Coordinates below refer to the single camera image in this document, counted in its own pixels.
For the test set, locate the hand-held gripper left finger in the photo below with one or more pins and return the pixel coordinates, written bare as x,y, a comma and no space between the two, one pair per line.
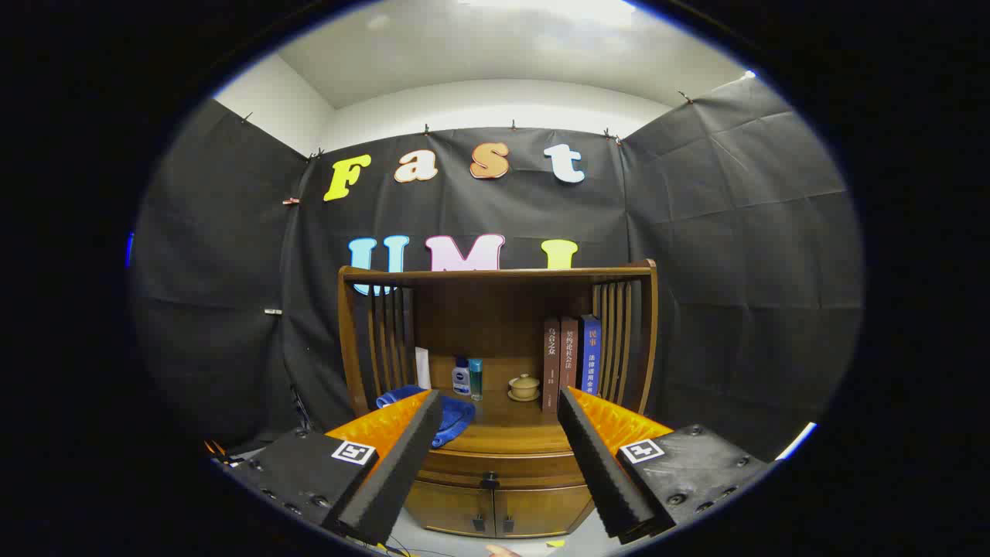
394,480

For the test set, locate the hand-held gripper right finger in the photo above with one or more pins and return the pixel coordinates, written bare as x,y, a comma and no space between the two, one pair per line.
603,472

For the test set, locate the wooden drawer with black knob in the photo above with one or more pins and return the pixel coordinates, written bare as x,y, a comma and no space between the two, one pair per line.
534,468

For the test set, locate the wooden cabinet door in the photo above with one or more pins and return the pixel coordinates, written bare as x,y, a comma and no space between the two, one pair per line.
452,509
541,510

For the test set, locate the wooden countertop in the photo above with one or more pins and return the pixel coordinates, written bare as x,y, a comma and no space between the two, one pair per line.
510,429

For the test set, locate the wooden cabinet with shelf hutch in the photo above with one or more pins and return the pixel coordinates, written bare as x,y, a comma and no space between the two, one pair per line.
479,325

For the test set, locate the blue folded towel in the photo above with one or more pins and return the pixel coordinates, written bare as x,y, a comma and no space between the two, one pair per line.
456,414

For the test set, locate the white carton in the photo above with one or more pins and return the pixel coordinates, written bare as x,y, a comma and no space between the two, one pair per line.
422,367

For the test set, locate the beige lidded teacup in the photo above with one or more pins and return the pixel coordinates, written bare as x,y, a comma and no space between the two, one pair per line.
524,387

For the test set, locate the blue book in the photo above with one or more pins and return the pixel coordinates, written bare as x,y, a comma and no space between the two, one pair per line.
590,356

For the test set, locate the white bottle with blue label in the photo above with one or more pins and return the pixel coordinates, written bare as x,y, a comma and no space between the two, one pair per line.
461,381

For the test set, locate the dark brown book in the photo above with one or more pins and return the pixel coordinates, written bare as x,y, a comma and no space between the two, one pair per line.
551,363

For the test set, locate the reddish brown book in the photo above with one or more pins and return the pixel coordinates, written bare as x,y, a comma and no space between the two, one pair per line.
569,356

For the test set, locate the teal bottle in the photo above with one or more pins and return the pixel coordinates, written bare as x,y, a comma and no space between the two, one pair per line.
476,375

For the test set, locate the black backdrop cloth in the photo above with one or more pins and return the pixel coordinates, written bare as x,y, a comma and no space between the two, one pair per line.
735,271

